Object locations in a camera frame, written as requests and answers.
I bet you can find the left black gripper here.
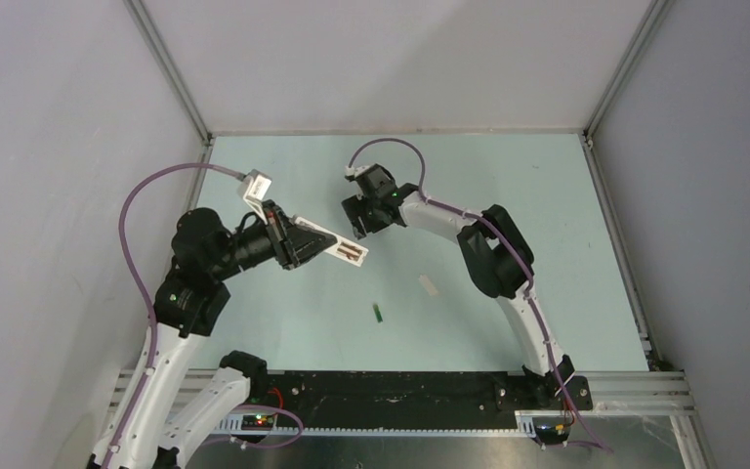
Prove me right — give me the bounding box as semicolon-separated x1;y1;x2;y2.
210;199;337;280

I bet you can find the white remote control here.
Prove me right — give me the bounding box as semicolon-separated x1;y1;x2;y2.
293;216;369;267

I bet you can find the white battery cover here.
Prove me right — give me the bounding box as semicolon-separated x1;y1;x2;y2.
418;275;439;297

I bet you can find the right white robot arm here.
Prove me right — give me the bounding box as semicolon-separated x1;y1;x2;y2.
342;164;579;413

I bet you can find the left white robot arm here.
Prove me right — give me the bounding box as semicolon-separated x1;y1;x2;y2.
87;200;338;468

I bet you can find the green AA battery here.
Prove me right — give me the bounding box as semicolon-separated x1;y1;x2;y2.
372;303;384;323

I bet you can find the left electronics board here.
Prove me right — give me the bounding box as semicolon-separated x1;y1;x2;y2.
240;413;276;432

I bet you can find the electronics board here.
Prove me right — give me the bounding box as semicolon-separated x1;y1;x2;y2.
240;413;276;432
534;423;570;446

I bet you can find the right electronics board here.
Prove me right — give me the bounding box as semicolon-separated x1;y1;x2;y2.
534;423;570;446

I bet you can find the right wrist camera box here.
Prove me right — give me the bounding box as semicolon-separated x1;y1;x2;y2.
344;164;382;192

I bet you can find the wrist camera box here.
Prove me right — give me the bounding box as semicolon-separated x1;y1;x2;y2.
344;164;382;192
237;169;272;224

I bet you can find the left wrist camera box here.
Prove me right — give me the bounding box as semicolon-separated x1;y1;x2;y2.
237;169;272;224

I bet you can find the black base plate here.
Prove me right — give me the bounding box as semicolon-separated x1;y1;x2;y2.
266;370;594;431

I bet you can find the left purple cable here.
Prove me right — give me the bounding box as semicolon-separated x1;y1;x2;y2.
100;162;250;469

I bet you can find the aluminium frame rail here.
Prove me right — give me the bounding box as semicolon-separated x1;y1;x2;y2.
105;368;716;469

